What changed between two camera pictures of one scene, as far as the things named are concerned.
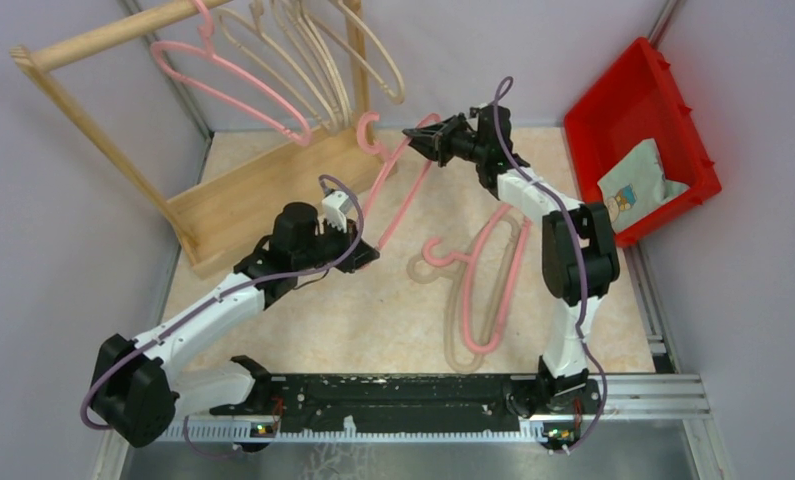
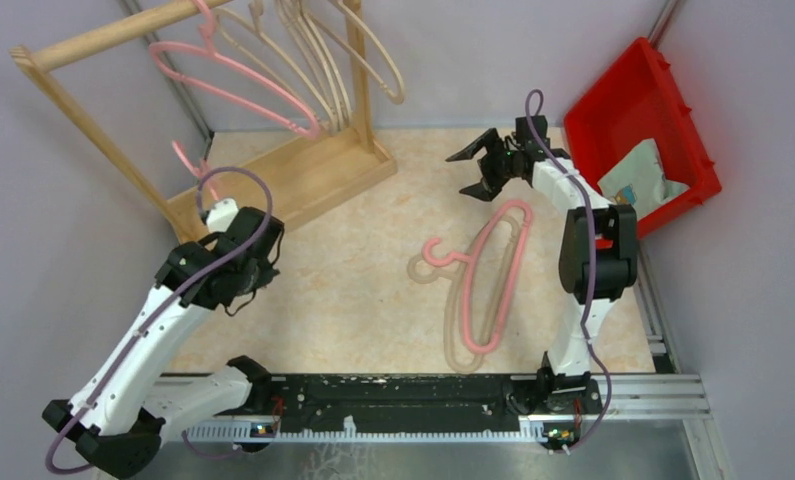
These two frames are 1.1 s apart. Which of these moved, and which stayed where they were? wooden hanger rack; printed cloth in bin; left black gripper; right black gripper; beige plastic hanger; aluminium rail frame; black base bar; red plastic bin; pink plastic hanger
Moved: pink plastic hanger; left black gripper; right black gripper
Stayed: wooden hanger rack; printed cloth in bin; beige plastic hanger; red plastic bin; aluminium rail frame; black base bar
